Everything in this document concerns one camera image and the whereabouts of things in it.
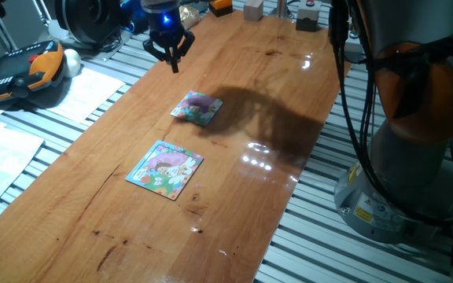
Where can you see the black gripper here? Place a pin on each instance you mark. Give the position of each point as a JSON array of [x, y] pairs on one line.
[[167, 27]]

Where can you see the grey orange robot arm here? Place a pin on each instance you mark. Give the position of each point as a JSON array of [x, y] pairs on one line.
[[407, 23]]

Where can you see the butterfly jigsaw puzzle unframed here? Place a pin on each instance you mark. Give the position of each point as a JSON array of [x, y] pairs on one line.
[[199, 108]]

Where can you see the framed butterfly puzzle board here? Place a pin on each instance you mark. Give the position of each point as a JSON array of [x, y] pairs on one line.
[[164, 171]]

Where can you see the gold foil bag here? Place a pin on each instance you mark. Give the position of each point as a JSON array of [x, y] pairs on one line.
[[190, 16]]

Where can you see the black round spool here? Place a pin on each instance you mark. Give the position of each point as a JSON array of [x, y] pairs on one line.
[[85, 19]]

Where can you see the beige wooden block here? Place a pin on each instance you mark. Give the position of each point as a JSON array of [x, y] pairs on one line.
[[254, 11]]

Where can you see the white paper sheet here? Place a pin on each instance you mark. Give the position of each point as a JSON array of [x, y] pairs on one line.
[[85, 92]]

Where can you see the white round object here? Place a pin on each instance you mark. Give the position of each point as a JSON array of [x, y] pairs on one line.
[[72, 63]]

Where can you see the black orange teach pendant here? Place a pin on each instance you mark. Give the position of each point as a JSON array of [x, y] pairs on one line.
[[18, 74]]

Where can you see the glossy wooden board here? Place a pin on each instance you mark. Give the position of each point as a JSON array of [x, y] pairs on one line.
[[132, 228]]

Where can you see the large white paper sheets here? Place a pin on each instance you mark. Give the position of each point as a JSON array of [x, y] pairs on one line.
[[2, 165]]

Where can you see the silver post with base plate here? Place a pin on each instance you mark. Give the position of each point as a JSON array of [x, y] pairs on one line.
[[282, 8]]

